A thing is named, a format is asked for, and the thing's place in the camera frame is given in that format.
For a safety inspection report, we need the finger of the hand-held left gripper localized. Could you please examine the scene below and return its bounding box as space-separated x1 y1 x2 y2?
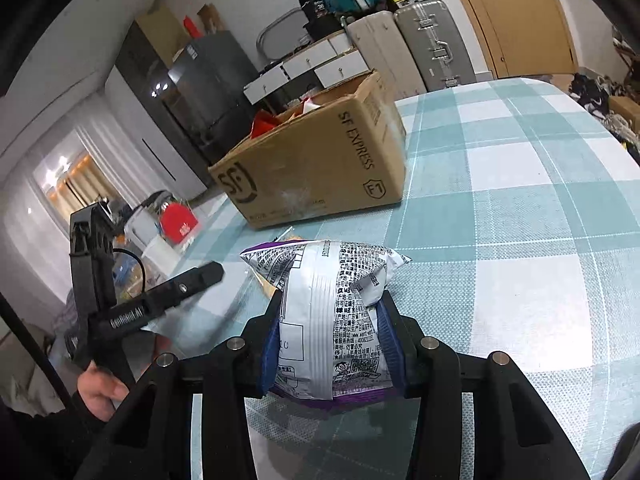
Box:
144 260 225 312

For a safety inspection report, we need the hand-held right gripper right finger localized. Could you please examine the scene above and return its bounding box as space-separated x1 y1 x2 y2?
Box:
376 293 594 480

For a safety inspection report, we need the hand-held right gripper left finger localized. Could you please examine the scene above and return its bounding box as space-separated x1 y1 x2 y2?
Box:
75 290 286 480

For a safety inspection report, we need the silver purple snack packet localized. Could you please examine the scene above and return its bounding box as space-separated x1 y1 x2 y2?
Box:
238 238 414 409

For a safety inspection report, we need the brown cardboard box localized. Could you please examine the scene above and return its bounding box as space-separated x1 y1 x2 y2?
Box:
207 70 409 231

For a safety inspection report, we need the red blue-label snack packet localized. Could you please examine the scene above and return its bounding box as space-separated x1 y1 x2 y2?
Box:
249 109 286 140

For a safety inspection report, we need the white fries snack packet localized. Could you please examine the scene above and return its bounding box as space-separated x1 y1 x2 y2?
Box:
297 94 326 116

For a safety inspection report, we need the person's left forearm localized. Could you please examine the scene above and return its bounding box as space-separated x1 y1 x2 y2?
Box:
0 390 112 480

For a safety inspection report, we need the person's left hand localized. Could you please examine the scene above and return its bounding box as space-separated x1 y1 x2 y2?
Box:
78 363 132 423

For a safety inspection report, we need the red gift bag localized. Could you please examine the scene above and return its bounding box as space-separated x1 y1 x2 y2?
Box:
158 202 201 244

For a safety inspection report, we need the white curtain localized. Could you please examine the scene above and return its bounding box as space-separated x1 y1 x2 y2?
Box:
0 125 136 311

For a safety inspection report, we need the beige cushion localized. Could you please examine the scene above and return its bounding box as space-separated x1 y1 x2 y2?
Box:
0 322 77 414

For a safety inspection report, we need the checked tablecloth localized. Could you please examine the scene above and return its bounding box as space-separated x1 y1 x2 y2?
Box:
140 77 640 480

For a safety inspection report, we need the dark grey fridge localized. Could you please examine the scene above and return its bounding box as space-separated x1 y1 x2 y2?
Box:
167 29 261 161

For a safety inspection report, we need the dark glass cabinet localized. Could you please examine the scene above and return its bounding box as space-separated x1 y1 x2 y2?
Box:
114 22 211 171

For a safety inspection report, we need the white desk with drawers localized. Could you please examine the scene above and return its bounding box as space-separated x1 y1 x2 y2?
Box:
243 29 371 106

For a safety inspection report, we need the person's leg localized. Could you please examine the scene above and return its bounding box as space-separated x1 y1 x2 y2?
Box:
602 422 640 480

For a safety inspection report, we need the brown paper bag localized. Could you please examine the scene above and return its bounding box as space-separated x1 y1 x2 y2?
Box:
196 3 226 36

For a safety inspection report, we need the black case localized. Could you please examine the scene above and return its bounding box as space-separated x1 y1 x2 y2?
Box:
304 12 346 41

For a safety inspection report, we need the beige suitcase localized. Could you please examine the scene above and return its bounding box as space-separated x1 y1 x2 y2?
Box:
345 9 429 104

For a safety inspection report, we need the black printed bag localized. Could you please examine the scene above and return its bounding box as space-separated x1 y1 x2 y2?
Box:
298 0 334 24

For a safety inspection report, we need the silver suitcase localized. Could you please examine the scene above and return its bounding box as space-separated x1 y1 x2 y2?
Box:
393 0 479 92

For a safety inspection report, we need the pile of dark shoes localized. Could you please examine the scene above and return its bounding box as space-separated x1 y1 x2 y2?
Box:
569 72 640 151

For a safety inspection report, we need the small cardboard box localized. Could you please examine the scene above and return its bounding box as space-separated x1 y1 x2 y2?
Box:
607 94 640 131

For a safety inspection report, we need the wooden door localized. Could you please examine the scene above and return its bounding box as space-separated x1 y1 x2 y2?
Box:
437 0 581 81

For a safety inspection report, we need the wooden shoe rack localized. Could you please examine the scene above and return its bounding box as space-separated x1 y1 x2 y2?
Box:
612 24 640 76

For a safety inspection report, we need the black cable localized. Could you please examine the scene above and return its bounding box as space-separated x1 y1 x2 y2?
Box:
112 247 149 294
0 292 77 412

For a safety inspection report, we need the silver metal frame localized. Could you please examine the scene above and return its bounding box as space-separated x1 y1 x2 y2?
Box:
256 7 314 69

